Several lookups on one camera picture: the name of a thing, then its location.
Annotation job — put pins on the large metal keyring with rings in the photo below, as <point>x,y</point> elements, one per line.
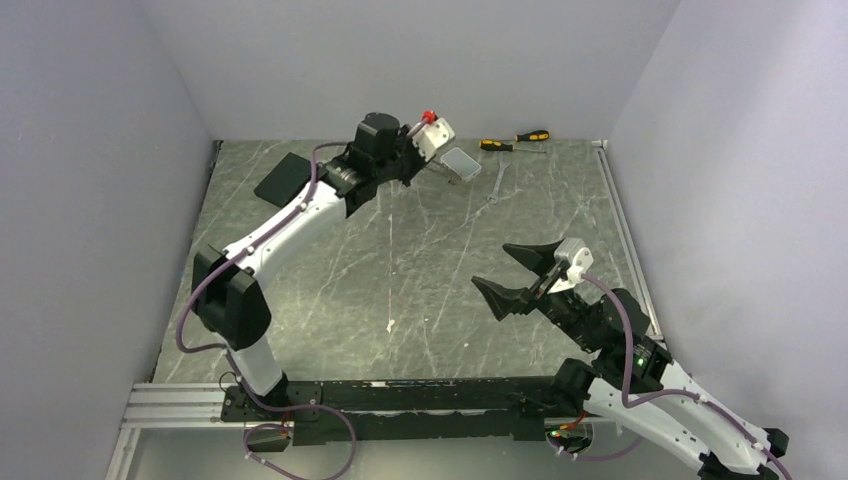
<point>443,171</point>

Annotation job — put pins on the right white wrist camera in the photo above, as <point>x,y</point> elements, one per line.
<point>572,260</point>

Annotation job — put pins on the black flat pad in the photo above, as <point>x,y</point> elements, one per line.
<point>285,181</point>

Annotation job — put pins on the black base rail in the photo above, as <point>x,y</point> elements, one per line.
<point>519,408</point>

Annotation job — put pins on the left aluminium frame rail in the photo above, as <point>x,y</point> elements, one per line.
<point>173,406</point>

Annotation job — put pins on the yellow black screwdriver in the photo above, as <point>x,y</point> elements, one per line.
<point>491,145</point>
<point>533,136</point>

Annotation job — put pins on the aluminium frame rail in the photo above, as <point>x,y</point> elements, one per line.
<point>666,190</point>
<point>173,406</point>

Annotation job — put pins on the yellow black screwdriver lower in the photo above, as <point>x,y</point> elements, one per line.
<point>491,145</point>

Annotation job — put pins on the clear plastic box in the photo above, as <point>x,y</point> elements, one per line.
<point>460,165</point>

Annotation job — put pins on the silver wrench right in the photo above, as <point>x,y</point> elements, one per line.
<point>494,195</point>

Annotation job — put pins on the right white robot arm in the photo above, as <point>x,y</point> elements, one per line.
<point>632,378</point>

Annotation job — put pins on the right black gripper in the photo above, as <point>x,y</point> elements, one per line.
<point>535,258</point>

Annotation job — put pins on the yellow black screwdriver upper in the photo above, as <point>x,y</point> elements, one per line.
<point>533,136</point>

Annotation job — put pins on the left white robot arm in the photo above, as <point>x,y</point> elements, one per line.
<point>227,285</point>

